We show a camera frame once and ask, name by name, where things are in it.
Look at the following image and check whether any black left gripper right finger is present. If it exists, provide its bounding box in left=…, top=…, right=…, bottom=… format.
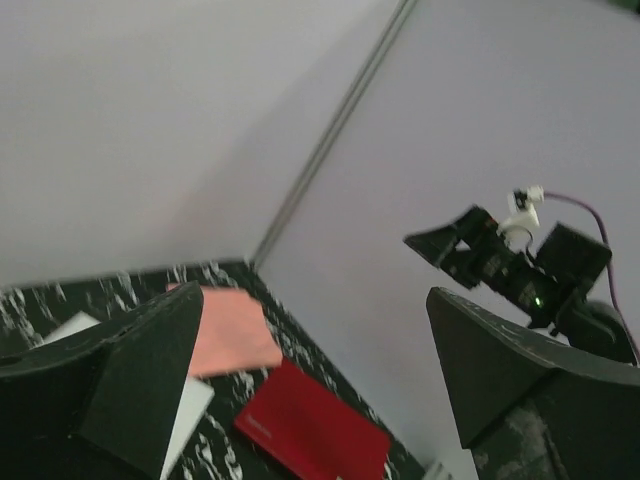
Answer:
left=426, top=287, right=639, bottom=479

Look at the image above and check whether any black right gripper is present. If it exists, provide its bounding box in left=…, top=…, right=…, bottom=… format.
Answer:
left=403, top=206, right=612, bottom=328

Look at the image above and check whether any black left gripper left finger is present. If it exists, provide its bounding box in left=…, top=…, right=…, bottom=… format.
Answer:
left=1, top=282, right=203, bottom=479

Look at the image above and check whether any white printed paper sheet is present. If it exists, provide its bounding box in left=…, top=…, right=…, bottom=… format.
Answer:
left=42, top=312, right=213, bottom=479

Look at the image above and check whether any red plastic clip folder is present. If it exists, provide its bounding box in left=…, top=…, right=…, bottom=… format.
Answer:
left=234, top=359, right=391, bottom=480

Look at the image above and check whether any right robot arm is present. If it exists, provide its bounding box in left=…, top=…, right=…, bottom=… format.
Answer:
left=404, top=206, right=637, bottom=365

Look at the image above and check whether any folded pink cloth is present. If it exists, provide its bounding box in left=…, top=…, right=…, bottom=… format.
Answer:
left=188, top=287, right=283, bottom=378

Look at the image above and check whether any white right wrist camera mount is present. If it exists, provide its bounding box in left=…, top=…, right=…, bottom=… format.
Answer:
left=498, top=185, right=544, bottom=245

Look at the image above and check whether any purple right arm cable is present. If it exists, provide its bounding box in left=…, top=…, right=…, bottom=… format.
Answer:
left=542, top=192, right=640, bottom=369

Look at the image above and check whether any aluminium corner post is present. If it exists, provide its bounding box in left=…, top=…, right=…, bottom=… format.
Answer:
left=250, top=0, right=417, bottom=269

